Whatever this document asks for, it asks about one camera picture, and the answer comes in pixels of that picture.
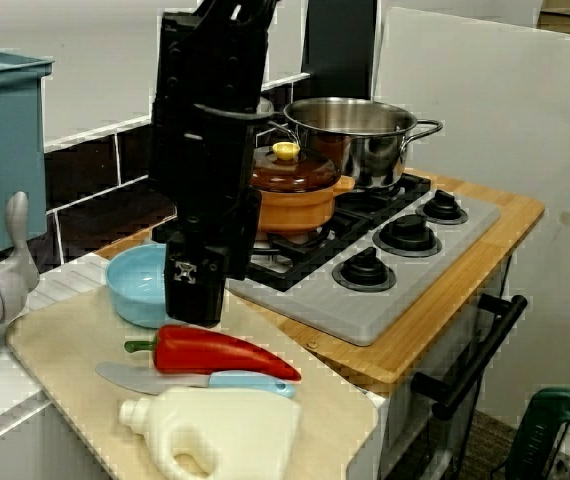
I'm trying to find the pale wooden cutting board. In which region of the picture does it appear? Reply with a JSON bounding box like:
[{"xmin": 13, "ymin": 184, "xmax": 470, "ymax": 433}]
[{"xmin": 6, "ymin": 287, "xmax": 381, "ymax": 480}]

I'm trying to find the light blue bowl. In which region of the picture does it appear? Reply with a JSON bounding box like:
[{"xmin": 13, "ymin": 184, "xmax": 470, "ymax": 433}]
[{"xmin": 105, "ymin": 243, "xmax": 186, "ymax": 330}]

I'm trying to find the black oven door handle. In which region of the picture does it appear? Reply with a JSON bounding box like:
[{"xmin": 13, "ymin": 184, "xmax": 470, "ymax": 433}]
[{"xmin": 410, "ymin": 293, "xmax": 529, "ymax": 421}]

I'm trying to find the blue handled toy knife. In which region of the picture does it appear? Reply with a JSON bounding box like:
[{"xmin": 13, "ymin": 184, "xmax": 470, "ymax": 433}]
[{"xmin": 95, "ymin": 362, "xmax": 297, "ymax": 400}]

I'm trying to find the dark upright side panel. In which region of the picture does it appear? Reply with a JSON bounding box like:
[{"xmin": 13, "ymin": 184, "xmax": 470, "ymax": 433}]
[{"xmin": 299, "ymin": 0, "xmax": 381, "ymax": 101}]

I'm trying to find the brown lid with yellow knob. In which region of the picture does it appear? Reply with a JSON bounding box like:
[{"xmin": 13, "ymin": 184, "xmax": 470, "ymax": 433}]
[{"xmin": 249, "ymin": 142, "xmax": 341, "ymax": 194}]

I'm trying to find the grey stove top panel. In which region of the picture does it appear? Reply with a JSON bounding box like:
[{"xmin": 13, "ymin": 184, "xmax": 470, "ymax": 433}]
[{"xmin": 227, "ymin": 192, "xmax": 501, "ymax": 347}]

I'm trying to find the white toy kitchen cabinet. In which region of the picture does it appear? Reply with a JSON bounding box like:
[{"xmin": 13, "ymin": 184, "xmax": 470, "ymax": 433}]
[{"xmin": 347, "ymin": 254, "xmax": 516, "ymax": 480}]

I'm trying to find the stainless steel pot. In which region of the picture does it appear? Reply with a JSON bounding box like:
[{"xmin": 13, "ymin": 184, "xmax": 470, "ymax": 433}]
[{"xmin": 264, "ymin": 97, "xmax": 444, "ymax": 191}]

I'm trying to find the white toy sink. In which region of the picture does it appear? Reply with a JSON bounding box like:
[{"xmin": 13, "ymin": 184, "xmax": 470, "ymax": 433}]
[{"xmin": 0, "ymin": 252, "xmax": 116, "ymax": 480}]

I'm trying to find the orange toy pot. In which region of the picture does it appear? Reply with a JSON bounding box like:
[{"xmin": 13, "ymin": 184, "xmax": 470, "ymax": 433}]
[{"xmin": 249, "ymin": 174, "xmax": 356, "ymax": 236}]

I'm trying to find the black stove knob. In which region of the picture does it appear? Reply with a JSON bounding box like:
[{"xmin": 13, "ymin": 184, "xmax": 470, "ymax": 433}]
[
  {"xmin": 331, "ymin": 247, "xmax": 397, "ymax": 293},
  {"xmin": 372, "ymin": 214, "xmax": 442, "ymax": 259},
  {"xmin": 414, "ymin": 189, "xmax": 469, "ymax": 225}
]

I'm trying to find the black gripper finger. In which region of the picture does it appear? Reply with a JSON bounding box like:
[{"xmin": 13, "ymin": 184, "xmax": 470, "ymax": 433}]
[
  {"xmin": 224, "ymin": 189, "xmax": 263, "ymax": 282},
  {"xmin": 164, "ymin": 122, "xmax": 255, "ymax": 330}
]

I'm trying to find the white foam board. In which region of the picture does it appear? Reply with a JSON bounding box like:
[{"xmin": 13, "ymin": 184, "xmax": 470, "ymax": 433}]
[{"xmin": 372, "ymin": 5, "xmax": 570, "ymax": 436}]

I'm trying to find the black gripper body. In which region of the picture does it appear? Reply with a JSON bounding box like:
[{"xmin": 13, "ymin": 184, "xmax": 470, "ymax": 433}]
[{"xmin": 147, "ymin": 10, "xmax": 270, "ymax": 207}]

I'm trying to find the black burner grate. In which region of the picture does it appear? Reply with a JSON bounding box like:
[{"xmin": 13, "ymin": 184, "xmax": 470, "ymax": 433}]
[{"xmin": 152, "ymin": 172, "xmax": 434, "ymax": 294}]

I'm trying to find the green clamp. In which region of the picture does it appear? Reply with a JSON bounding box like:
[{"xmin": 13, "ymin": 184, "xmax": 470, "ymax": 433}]
[{"xmin": 507, "ymin": 387, "xmax": 570, "ymax": 480}]

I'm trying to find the red toy pepper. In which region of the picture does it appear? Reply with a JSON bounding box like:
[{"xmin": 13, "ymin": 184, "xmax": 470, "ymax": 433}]
[{"xmin": 124, "ymin": 324, "xmax": 302, "ymax": 382}]

